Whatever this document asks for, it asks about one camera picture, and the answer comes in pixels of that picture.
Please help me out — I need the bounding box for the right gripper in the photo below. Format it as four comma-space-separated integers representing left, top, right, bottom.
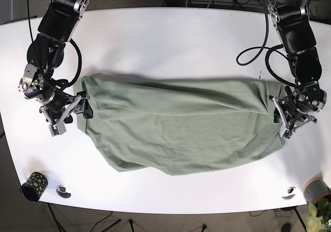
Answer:
39, 91, 93, 125

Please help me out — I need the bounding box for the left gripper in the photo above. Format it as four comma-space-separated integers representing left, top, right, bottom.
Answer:
267, 86, 318, 134

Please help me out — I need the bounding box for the green T-shirt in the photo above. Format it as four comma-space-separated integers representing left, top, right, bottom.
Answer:
74, 74, 285, 176

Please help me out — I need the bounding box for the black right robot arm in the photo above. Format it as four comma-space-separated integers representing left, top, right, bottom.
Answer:
19, 0, 93, 136

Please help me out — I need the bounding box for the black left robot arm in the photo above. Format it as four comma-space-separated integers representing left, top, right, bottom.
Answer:
265, 0, 327, 139

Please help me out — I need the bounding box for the left silver table grommet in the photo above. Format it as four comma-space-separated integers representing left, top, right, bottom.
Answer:
56, 185, 71, 199

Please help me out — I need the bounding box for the silver table grommet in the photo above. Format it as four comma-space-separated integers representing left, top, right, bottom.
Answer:
281, 187, 296, 200
56, 185, 71, 199

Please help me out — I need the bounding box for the right silver table grommet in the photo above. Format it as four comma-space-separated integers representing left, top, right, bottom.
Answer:
281, 187, 296, 200

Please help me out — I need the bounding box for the grey plant pot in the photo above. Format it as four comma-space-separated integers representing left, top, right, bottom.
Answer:
303, 177, 330, 205

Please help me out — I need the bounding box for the black gold spotted cup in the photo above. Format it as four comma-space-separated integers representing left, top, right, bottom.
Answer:
20, 172, 48, 203

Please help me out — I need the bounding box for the left brown shoe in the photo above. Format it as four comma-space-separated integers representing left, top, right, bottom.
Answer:
281, 223, 292, 232

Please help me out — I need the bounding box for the green plant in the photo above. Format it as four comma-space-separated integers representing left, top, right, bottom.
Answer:
306, 197, 330, 232

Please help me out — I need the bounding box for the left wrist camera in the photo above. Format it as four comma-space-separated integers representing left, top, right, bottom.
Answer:
280, 129, 293, 140

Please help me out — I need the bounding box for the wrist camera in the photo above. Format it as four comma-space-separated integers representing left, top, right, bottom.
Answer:
280, 129, 293, 140
49, 123, 66, 137

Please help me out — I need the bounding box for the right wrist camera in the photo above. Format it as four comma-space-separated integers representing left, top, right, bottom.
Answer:
49, 123, 66, 137

